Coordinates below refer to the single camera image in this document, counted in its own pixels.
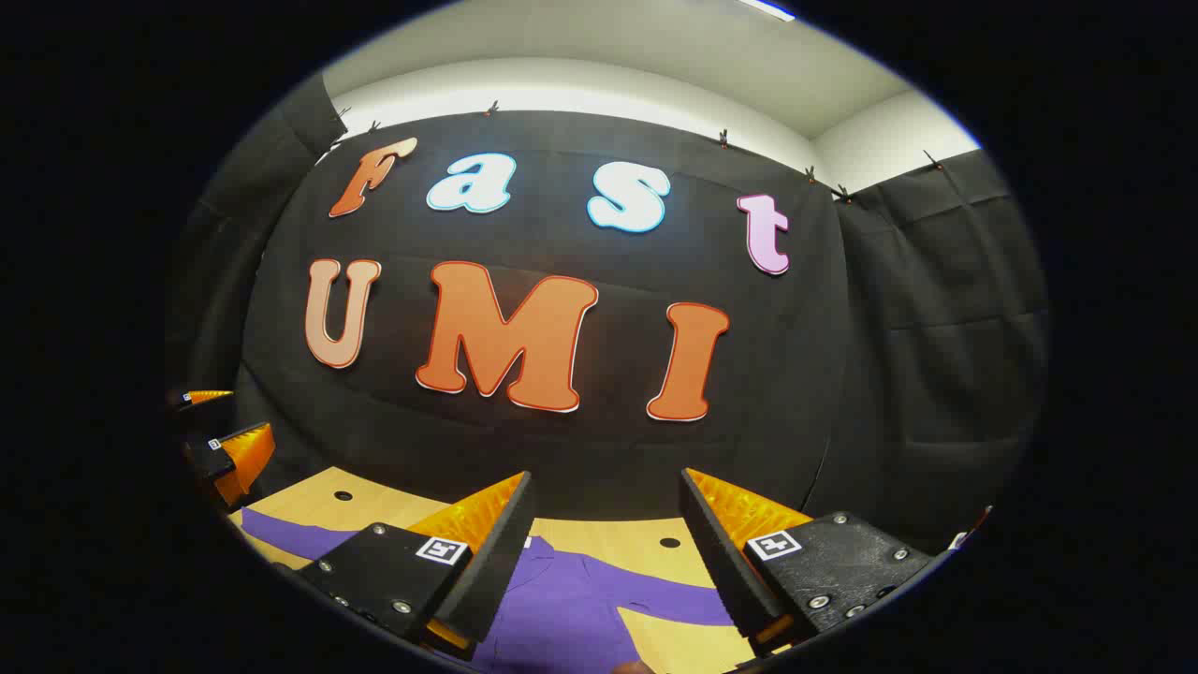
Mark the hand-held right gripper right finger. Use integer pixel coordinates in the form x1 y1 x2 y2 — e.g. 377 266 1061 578
680 468 937 656

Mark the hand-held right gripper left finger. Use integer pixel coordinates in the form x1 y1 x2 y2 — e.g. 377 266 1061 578
298 471 536 656

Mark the purple button shirt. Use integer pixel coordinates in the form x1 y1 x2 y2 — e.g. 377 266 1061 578
229 508 736 674

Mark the black backdrop cloth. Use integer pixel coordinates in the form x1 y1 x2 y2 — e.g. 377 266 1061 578
164 75 1049 553

